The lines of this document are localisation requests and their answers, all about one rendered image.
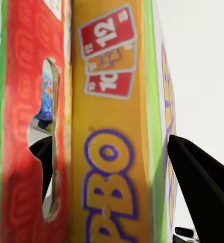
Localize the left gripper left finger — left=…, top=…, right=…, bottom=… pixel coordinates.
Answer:
left=29, top=136, right=53, bottom=204

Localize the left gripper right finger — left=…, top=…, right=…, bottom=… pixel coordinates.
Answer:
left=168, top=135, right=224, bottom=243

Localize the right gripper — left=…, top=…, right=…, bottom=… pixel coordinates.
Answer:
left=172, top=233, right=188, bottom=243

